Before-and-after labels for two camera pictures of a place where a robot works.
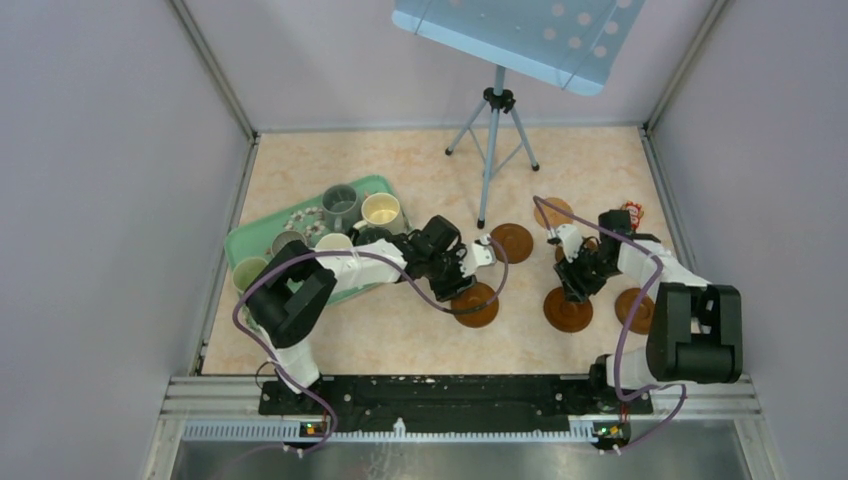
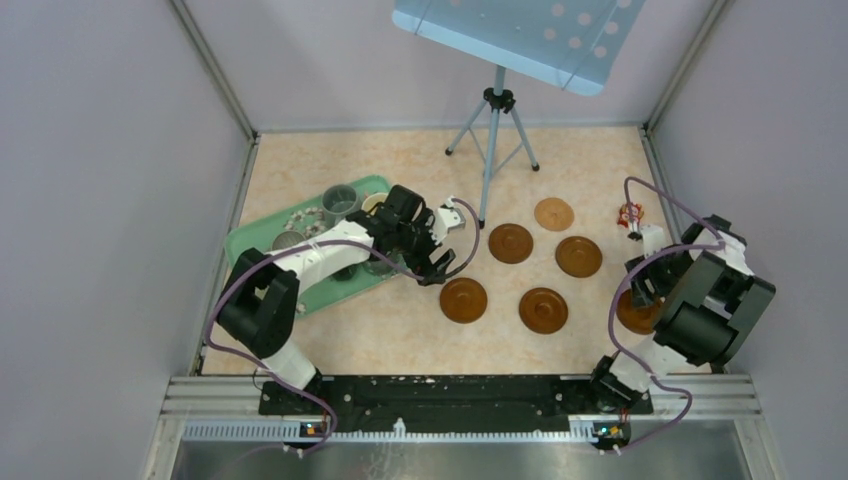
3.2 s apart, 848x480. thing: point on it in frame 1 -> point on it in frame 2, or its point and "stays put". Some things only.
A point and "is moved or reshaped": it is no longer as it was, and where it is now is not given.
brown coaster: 644,316 stays put
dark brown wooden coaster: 473,297 is moved or reshaped
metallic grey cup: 283,238 stays put
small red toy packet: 635,213 stays put
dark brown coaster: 516,240 stays put
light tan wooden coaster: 554,215 stays put
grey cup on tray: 341,207 stays put
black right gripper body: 586,275 -> 662,273
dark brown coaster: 566,317 -> 543,310
